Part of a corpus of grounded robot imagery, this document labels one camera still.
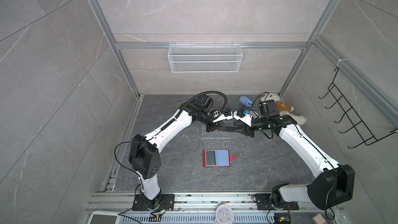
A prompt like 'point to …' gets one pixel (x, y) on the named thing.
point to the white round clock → (224, 214)
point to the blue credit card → (222, 158)
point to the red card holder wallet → (230, 158)
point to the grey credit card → (210, 158)
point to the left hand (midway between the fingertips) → (224, 123)
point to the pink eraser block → (318, 219)
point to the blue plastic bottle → (245, 100)
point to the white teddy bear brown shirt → (284, 108)
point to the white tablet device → (103, 217)
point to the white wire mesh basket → (204, 58)
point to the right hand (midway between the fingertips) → (234, 124)
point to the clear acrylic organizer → (217, 134)
